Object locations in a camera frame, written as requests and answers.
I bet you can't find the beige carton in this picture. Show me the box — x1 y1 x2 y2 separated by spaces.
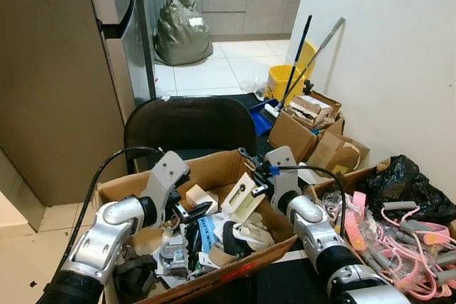
220 172 267 225

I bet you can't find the large cardboard rubbish box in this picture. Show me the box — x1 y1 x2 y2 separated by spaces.
95 148 302 304

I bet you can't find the olive trash bag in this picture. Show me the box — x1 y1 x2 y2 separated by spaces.
154 0 214 68

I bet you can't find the small white box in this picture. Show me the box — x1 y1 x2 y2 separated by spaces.
183 184 220 214

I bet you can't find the blue white packet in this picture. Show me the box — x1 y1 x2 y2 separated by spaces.
188 214 222 259

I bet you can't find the blue dustpan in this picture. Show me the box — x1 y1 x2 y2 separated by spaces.
247 98 283 137

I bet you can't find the open cardboard box with paper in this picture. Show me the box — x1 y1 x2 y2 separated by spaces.
267 90 346 164

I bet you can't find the black round chair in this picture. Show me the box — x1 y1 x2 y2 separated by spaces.
123 96 258 172

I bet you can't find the dark grey crumpled pad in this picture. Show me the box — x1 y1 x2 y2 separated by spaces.
113 246 158 298

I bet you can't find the small cardboard box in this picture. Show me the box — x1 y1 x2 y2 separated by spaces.
306 129 371 179

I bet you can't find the yellow mop bucket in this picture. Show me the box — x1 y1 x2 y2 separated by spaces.
266 39 319 104

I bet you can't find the black floor mat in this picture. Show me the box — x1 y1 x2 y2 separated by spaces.
212 243 336 304

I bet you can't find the blue mop pole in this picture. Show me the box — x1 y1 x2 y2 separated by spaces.
279 14 314 110

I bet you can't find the black plastic bag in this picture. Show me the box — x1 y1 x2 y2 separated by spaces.
365 154 456 226

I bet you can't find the grey mop pole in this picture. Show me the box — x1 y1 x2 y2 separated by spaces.
284 16 348 106

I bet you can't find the grey steel fridge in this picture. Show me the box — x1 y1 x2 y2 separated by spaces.
84 0 157 124

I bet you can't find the brown tall cabinet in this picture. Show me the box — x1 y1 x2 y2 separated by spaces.
0 0 136 207

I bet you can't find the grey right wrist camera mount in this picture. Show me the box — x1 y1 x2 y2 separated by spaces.
264 145 303 213

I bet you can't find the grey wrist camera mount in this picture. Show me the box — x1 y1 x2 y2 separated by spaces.
264 145 303 213
145 150 192 212

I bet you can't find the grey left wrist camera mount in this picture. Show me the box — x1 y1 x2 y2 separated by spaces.
145 150 192 212

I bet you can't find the cardboard box with cables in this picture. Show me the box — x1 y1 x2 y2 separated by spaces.
309 161 456 304

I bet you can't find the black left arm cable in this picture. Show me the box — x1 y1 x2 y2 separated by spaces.
67 145 160 271

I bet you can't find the pink cable bundle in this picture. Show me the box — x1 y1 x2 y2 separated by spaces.
323 189 456 302

